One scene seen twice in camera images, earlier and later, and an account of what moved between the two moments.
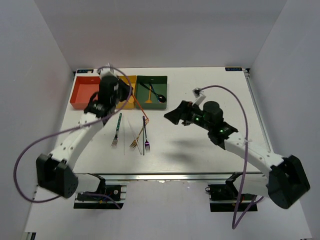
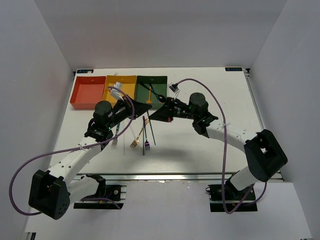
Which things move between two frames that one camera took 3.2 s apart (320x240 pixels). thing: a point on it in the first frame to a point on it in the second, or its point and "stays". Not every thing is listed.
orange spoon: [149, 101] stays
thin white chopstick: [123, 133] stays
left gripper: [125, 88] to [140, 108]
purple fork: [147, 145] stays
